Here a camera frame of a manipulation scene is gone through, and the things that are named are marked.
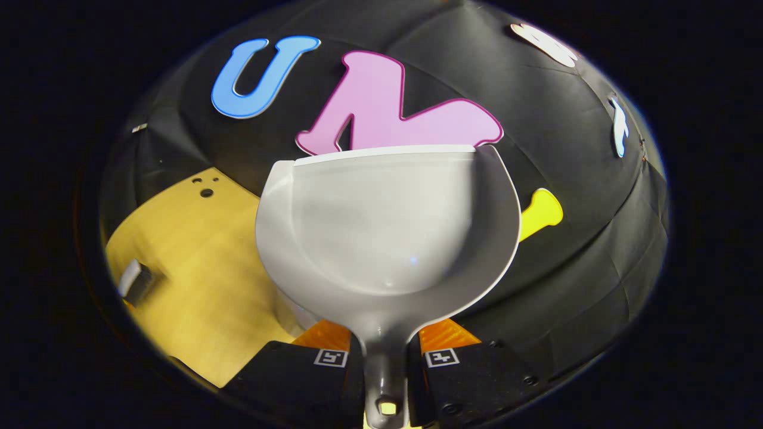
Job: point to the grey plastic dustpan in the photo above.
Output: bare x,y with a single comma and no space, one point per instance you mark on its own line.
387,238

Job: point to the white ribbed garbage bin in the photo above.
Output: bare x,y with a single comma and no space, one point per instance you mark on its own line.
295,316

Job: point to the yellow wooden desktop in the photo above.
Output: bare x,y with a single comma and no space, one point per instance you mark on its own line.
197,268

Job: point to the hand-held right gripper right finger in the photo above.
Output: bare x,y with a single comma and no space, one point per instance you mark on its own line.
477,381

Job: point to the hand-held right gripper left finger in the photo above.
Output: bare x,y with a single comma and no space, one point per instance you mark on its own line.
298,381

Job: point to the black backdrop cloth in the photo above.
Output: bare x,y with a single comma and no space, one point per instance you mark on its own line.
536,149

